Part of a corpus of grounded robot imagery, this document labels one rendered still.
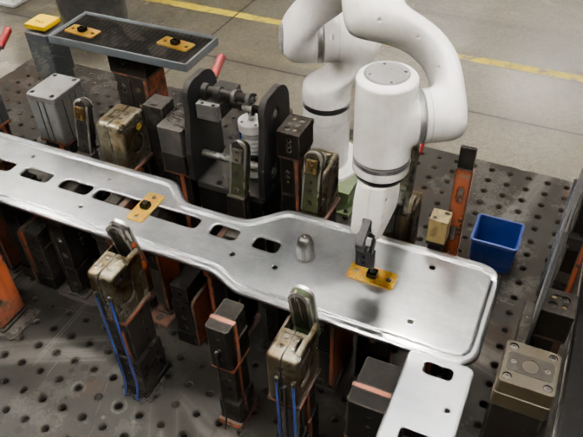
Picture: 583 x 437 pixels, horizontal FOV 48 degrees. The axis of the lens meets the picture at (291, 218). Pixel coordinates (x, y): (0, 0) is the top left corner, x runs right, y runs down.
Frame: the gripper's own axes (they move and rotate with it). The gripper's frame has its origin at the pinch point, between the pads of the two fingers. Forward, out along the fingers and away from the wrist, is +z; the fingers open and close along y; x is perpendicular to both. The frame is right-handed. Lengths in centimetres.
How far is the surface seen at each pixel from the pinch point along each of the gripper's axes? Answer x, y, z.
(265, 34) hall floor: -153, -257, 112
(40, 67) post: -97, -30, 3
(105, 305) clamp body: -40.7, 22.2, 10.5
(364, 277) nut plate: -0.9, 1.3, 7.4
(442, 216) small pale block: 8.3, -12.2, 1.4
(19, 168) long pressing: -79, 0, 8
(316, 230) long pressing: -13.3, -6.7, 7.8
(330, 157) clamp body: -15.8, -20.1, 1.0
